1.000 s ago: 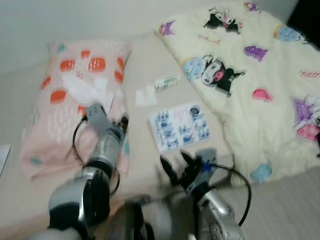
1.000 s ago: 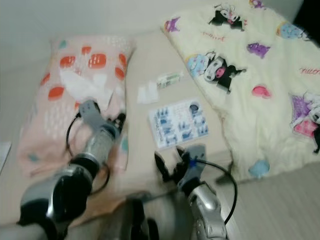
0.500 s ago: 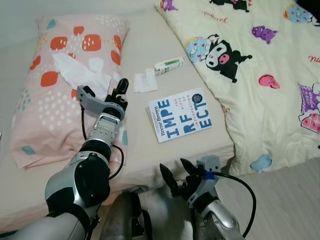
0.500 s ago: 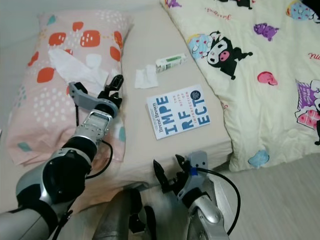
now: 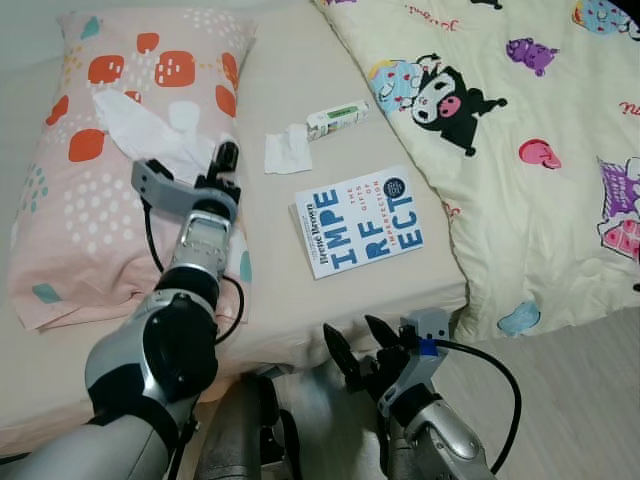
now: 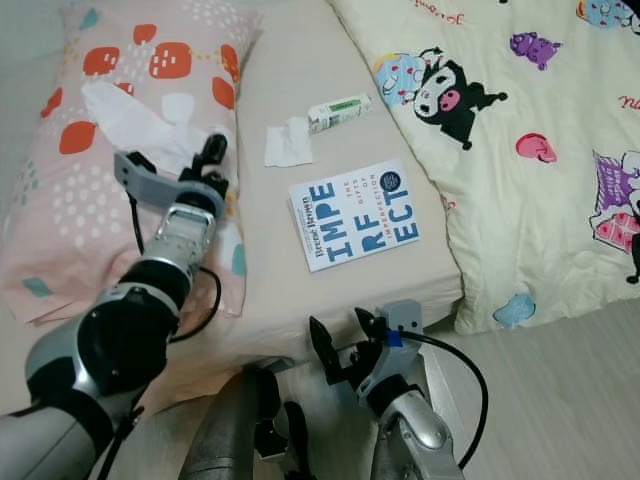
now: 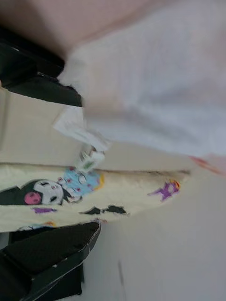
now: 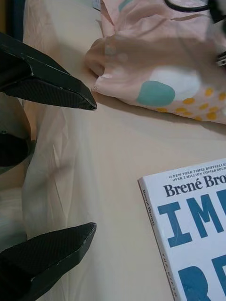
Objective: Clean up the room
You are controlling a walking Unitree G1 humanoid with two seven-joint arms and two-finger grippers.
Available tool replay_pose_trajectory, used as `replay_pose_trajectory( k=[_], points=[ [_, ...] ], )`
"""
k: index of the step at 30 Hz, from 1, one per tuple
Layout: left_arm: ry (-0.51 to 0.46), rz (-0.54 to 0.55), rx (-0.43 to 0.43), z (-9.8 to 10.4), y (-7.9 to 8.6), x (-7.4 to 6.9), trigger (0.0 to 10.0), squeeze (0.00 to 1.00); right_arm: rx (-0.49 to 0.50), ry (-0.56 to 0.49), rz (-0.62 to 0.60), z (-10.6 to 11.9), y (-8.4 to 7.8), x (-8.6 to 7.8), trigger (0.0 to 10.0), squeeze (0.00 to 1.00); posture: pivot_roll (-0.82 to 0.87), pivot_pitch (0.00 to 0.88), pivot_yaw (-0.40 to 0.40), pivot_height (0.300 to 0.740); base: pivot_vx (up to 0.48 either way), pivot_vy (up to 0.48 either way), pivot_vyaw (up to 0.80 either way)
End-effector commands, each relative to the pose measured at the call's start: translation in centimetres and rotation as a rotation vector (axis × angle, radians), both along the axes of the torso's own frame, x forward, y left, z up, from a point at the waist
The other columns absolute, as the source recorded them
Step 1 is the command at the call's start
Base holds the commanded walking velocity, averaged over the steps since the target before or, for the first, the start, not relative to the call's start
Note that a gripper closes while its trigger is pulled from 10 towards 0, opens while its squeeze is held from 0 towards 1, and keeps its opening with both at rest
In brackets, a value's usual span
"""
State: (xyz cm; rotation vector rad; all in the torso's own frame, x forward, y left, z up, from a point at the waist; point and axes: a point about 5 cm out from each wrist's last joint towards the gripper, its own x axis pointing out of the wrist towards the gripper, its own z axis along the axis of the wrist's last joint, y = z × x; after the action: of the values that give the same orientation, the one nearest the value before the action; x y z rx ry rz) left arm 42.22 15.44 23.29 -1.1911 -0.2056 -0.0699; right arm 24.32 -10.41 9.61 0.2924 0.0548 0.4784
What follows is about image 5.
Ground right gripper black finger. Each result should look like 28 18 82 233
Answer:
364 315 403 353
322 323 363 393

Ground small white tissue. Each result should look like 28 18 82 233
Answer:
264 124 313 176

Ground large white tissue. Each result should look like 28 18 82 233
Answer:
92 88 216 186

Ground pink pillow orange patches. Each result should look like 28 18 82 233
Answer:
8 8 256 331

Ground cream cartoon print duvet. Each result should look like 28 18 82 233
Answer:
315 0 640 341

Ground beige sheeted bed mattress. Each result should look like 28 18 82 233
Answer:
0 0 471 456

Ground white book blue letters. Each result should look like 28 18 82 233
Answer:
290 165 426 280

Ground grey left robot leg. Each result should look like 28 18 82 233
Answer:
195 372 301 480

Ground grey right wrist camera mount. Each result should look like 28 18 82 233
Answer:
400 308 453 396

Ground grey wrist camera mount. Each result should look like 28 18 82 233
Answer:
400 308 453 396
131 158 241 221

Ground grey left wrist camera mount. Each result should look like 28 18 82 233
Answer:
131 158 241 221

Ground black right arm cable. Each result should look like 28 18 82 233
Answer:
430 338 523 476

